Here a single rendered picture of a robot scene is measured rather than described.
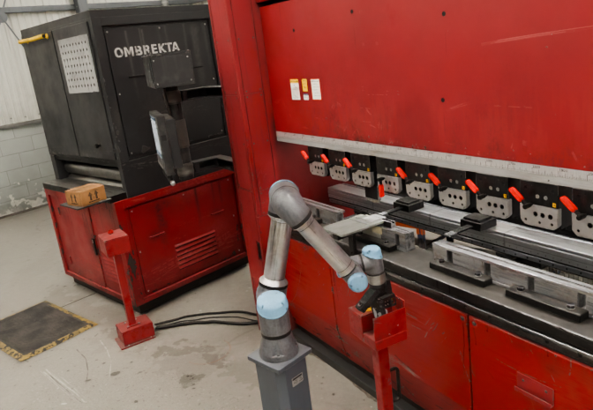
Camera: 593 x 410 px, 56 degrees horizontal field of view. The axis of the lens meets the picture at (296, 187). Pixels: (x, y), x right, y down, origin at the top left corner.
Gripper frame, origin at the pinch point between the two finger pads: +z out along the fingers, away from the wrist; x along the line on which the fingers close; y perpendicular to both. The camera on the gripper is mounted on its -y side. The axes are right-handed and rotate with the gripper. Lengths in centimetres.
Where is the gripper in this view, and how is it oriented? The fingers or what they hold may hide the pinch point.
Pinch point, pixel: (380, 326)
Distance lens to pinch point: 239.9
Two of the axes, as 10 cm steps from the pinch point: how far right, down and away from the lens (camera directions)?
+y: 8.8, -3.0, 3.7
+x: -4.4, -1.7, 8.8
